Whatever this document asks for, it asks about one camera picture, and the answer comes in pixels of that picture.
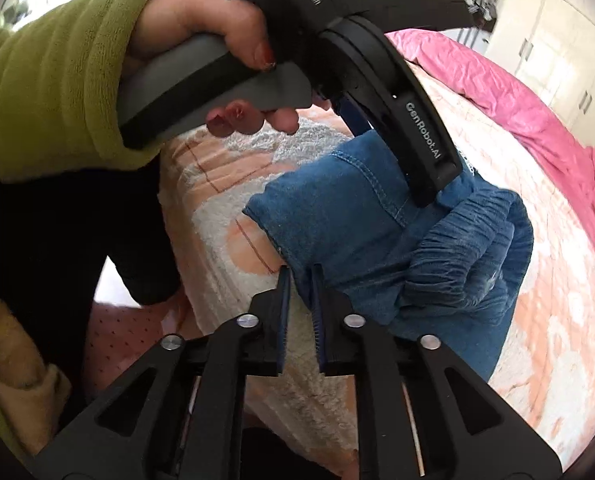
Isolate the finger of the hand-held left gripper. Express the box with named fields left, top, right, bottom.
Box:
left=335, top=95, right=363, bottom=136

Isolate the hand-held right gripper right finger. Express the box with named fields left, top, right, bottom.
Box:
left=311, top=264, right=563, bottom=480

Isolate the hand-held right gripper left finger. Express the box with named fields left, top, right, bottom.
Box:
left=32, top=265, right=293, bottom=480

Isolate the blue denim garment with lace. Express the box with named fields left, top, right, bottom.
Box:
left=242, top=130, right=535, bottom=383

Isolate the person's left forearm green sleeve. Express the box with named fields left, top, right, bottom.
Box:
left=0, top=0, right=191, bottom=184

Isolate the person's left hand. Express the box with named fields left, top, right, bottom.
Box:
left=125, top=0, right=301, bottom=137

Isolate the pink dotted mat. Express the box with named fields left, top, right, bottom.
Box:
left=82, top=300, right=189, bottom=397

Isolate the pink duvet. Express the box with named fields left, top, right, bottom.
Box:
left=385, top=27, right=595, bottom=297

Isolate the white wardrobe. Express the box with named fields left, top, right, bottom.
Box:
left=445, top=0, right=595, bottom=142

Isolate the person's black-clad leg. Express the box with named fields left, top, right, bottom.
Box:
left=0, top=160, right=184, bottom=411

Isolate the peach cream fleece blanket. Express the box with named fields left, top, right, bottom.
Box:
left=158, top=60, right=595, bottom=476

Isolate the tan plush cloth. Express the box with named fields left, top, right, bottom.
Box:
left=0, top=297, right=73, bottom=456

